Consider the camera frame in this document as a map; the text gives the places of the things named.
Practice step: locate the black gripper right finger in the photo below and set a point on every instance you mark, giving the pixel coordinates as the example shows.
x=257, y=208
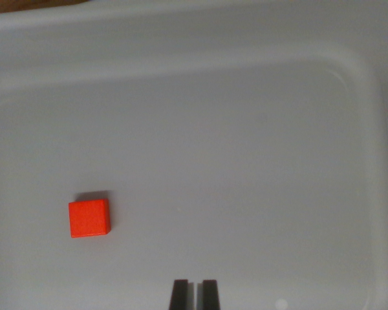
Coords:
x=211, y=295

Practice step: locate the white plastic bin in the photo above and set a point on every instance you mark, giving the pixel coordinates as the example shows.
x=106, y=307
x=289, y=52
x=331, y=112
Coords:
x=213, y=129

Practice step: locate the red wooden block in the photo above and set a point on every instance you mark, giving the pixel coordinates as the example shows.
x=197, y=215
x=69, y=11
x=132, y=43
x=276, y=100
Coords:
x=89, y=218

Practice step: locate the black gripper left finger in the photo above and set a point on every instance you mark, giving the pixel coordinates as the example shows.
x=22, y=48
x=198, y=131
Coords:
x=179, y=295

